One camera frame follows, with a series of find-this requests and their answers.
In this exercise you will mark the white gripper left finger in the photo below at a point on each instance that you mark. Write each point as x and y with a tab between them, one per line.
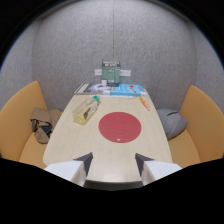
71	169

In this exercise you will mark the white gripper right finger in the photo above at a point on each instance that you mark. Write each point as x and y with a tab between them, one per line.
156	170

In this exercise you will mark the grey backpack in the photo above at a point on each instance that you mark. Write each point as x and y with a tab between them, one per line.
171	122

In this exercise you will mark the round red silicone mat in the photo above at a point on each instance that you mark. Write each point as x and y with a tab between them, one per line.
120	127

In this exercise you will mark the orange upholstered bench seat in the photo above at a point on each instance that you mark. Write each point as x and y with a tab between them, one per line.
196	128
23	128

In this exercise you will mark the clear plastic bottle green cap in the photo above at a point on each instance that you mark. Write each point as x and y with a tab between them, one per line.
85	110

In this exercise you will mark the orange marker pen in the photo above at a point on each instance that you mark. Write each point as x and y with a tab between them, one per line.
144	103

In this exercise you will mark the grey white magazine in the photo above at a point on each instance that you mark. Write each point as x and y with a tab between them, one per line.
93	88

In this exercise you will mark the blue book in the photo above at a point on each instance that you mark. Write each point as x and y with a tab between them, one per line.
127	90

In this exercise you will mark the green upright book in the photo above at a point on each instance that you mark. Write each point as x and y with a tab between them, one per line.
110	72

